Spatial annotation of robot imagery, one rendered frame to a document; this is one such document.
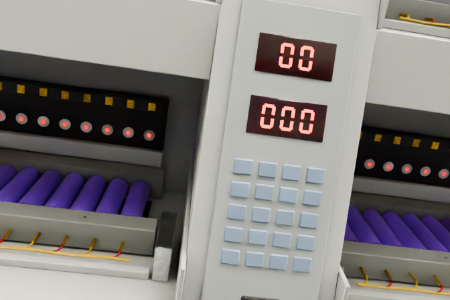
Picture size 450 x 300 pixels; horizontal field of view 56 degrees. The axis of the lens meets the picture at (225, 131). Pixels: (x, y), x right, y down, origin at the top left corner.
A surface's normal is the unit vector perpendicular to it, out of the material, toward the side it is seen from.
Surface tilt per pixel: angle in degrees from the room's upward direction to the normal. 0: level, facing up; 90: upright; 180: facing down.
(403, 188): 105
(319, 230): 90
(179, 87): 90
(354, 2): 90
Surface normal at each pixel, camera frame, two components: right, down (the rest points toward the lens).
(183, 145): 0.08, 0.07
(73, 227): 0.04, 0.33
